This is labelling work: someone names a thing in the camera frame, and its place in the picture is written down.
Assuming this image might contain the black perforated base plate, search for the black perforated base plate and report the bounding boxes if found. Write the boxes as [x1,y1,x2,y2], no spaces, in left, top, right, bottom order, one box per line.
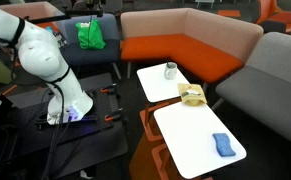
[34,87,121,135]

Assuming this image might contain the green bag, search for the green bag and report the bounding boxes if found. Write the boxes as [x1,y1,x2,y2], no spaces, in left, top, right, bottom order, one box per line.
[74,19,107,51]

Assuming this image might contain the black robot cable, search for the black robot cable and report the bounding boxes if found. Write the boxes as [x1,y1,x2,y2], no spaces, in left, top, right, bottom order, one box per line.
[0,17,73,180]

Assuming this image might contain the yellow paper pouch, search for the yellow paper pouch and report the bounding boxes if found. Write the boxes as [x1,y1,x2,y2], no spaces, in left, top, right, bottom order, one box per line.
[177,82,208,108]

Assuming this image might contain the blue-gray armchair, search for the blue-gray armchair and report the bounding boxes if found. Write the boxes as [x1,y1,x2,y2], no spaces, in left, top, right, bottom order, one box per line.
[53,13,123,80]

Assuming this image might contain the orange handled black clamp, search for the orange handled black clamp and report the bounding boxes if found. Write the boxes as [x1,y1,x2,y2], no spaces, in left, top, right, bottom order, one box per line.
[103,108,125,123]
[99,83,119,95]

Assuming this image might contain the blue cloth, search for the blue cloth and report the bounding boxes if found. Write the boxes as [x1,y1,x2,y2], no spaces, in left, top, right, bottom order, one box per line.
[212,132,237,158]

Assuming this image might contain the gray sofa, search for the gray sofa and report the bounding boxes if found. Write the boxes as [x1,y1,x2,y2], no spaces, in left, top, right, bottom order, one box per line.
[214,31,291,159]

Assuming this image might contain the black cart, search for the black cart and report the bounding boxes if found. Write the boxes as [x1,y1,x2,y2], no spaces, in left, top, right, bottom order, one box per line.
[0,72,129,180]

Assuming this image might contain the beige sofa with orange seat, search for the beige sofa with orange seat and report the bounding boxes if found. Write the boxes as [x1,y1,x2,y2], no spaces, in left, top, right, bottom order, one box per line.
[0,1,66,32]

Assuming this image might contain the beige and orange corner sofa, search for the beige and orange corner sofa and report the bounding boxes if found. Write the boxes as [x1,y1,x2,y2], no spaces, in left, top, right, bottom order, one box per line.
[119,7,265,85]

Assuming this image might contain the orange chair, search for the orange chair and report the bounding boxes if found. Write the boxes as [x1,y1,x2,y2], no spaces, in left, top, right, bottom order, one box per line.
[255,0,291,34]

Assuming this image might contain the white patterned mug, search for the white patterned mug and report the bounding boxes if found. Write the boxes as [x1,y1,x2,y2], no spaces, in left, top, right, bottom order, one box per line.
[163,61,179,81]

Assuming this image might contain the orange ottoman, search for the orange ottoman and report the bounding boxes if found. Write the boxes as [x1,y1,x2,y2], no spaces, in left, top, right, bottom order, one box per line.
[217,9,242,18]

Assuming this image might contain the magazine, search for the magazine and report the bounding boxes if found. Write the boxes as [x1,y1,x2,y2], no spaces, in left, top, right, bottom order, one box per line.
[45,26,69,49]

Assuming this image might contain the small white table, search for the small white table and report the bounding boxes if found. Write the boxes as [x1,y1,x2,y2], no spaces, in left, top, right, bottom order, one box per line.
[136,62,191,104]

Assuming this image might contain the large white table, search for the large white table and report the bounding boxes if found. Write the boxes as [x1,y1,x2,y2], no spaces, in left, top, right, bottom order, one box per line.
[128,99,248,180]

